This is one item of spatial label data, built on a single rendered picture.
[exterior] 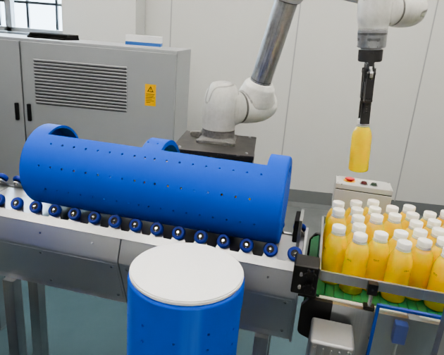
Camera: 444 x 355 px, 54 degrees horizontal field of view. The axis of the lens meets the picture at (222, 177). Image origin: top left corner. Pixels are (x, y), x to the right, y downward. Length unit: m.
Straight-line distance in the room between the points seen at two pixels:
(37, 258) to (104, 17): 2.77
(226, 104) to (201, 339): 1.19
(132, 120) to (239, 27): 1.55
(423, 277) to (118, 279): 0.98
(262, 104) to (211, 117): 0.26
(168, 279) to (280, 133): 3.33
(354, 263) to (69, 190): 0.91
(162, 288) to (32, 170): 0.72
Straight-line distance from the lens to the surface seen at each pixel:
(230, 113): 1.99
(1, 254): 1.83
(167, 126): 3.03
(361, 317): 1.32
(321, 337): 1.23
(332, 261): 1.33
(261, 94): 2.06
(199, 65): 4.22
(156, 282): 1.03
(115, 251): 1.52
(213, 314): 1.00
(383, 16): 1.47
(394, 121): 4.39
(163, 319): 1.00
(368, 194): 1.66
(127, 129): 3.12
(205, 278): 1.05
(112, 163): 1.42
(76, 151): 1.49
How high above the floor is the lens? 1.59
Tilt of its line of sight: 18 degrees down
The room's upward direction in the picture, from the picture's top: 5 degrees clockwise
